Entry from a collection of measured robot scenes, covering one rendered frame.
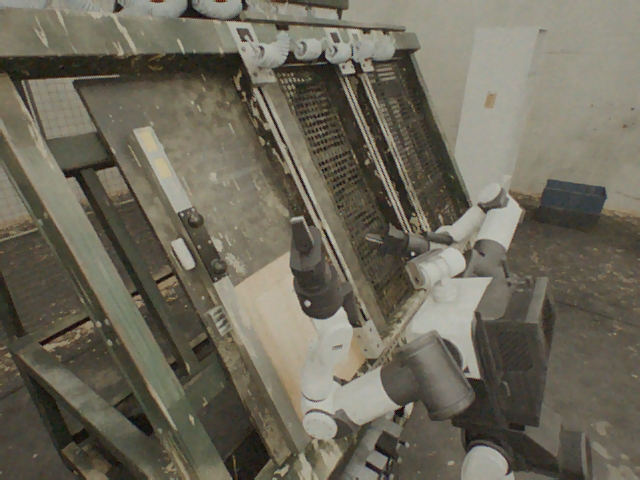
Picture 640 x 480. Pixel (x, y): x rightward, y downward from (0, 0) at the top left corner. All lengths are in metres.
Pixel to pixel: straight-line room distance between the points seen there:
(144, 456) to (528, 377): 1.09
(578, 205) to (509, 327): 4.37
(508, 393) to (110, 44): 1.17
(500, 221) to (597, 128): 4.86
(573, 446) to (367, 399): 0.51
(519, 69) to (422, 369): 4.10
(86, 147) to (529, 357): 1.08
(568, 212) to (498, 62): 1.87
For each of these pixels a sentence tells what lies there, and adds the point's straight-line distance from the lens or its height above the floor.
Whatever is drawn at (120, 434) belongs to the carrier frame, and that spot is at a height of 0.79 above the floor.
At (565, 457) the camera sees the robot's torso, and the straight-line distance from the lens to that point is 1.16.
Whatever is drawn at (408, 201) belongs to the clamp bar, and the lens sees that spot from 1.87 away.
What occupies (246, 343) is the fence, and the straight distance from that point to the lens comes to 1.05.
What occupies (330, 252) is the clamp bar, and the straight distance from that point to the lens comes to 1.28.
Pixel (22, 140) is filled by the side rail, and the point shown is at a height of 1.74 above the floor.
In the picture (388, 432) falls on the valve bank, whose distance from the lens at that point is 1.42.
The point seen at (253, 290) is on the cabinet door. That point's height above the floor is 1.28.
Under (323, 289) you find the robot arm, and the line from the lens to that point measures 0.69.
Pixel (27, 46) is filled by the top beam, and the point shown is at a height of 1.90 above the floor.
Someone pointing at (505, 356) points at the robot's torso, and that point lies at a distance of 0.93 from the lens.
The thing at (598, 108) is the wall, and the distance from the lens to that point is 6.03.
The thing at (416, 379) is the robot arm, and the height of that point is 1.31.
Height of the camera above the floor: 1.90
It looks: 27 degrees down
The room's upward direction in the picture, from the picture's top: straight up
